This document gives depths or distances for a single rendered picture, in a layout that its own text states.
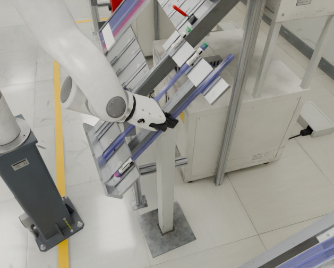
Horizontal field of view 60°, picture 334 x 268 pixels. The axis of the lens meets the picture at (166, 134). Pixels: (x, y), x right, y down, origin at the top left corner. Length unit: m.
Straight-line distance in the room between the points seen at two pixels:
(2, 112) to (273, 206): 1.46
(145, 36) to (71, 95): 2.11
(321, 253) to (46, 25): 0.66
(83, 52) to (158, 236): 1.21
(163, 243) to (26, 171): 0.78
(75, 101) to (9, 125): 0.55
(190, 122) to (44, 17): 0.91
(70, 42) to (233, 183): 1.45
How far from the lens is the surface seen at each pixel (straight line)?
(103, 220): 1.72
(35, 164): 1.29
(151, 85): 1.17
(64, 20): 0.64
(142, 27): 2.68
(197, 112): 1.34
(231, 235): 1.69
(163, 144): 1.04
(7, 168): 1.26
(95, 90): 0.59
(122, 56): 1.42
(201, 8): 1.16
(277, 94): 1.52
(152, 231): 1.65
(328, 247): 0.62
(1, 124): 1.16
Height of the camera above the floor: 1.50
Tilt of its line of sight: 46 degrees down
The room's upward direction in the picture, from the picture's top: straight up
